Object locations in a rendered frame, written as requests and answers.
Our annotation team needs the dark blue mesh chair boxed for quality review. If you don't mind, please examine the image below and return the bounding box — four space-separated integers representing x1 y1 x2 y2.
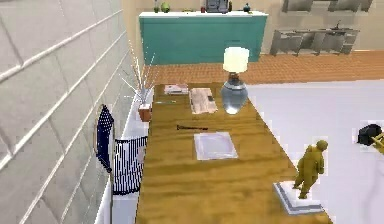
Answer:
94 104 149 196

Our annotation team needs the black round object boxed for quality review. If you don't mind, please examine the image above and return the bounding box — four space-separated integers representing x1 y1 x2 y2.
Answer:
357 123 383 147

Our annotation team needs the long wooden table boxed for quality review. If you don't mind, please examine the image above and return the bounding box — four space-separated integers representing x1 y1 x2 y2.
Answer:
134 82 334 224

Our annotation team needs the white paper sheet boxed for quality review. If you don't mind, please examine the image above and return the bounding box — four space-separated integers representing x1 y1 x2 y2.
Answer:
193 131 239 161

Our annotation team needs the grey coffee machine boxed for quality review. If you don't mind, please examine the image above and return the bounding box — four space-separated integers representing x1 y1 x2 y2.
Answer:
205 0 230 14

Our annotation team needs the teal counter white top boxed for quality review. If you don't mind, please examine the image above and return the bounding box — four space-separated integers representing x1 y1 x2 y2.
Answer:
138 10 269 66

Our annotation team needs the grey wall cupboard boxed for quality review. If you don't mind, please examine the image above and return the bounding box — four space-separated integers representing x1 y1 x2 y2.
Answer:
281 0 374 14

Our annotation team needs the black pen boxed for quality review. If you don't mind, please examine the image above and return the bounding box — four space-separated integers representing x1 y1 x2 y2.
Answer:
176 124 209 132

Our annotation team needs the grey kitchen cupboard unit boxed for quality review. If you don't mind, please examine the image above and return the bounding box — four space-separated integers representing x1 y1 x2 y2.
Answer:
269 20 361 57

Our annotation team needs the folded newspaper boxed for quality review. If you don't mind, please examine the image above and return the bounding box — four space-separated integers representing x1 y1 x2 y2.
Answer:
188 87 219 115

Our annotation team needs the white twig plant brown pot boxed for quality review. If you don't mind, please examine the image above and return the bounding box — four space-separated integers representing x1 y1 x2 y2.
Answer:
120 39 160 123

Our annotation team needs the small white book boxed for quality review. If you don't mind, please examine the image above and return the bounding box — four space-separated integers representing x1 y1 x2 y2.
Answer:
163 83 190 96

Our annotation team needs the yellow figurine on white base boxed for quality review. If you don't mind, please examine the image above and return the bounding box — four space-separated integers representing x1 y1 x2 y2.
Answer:
272 139 330 216

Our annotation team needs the blue table lamp white shade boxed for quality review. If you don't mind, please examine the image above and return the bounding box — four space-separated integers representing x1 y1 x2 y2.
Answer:
220 46 251 116

